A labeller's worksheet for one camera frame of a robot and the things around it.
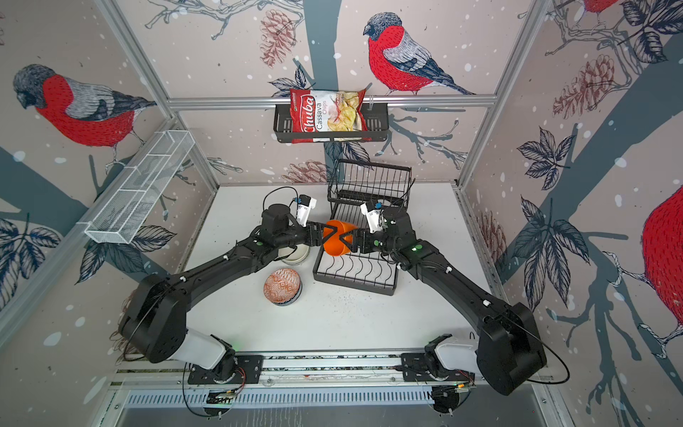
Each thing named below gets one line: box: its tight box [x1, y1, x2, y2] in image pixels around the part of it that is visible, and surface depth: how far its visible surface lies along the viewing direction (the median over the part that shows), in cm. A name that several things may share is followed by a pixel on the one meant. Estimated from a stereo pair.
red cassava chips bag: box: [289, 88, 373, 145], surface depth 89 cm
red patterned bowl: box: [263, 267, 304, 307], surface depth 87 cm
